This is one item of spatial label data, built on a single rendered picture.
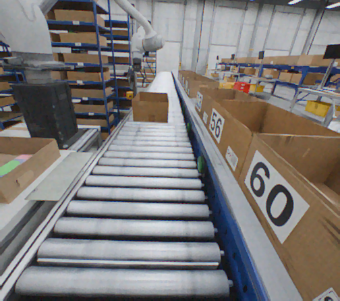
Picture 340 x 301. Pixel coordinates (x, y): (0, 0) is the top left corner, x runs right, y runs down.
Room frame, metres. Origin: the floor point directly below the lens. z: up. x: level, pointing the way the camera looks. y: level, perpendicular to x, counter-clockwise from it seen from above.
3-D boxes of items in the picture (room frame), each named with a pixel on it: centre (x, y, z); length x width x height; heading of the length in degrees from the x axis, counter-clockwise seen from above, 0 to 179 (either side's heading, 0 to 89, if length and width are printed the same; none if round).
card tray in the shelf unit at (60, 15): (1.99, 1.08, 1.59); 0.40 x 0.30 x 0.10; 92
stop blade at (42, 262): (0.19, 0.08, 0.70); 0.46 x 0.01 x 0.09; 92
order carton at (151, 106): (1.32, 0.18, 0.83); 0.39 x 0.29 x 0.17; 4
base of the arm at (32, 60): (0.76, 0.69, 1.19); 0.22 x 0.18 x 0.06; 173
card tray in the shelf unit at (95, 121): (1.99, 1.08, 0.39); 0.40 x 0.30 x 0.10; 93
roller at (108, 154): (0.67, 0.10, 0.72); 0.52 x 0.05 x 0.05; 92
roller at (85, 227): (0.29, 0.09, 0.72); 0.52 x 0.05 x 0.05; 92
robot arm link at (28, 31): (0.78, 0.69, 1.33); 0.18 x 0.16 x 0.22; 58
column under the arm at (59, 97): (0.78, 0.68, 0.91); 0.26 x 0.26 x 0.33; 4
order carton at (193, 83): (1.72, -0.31, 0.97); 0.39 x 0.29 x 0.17; 2
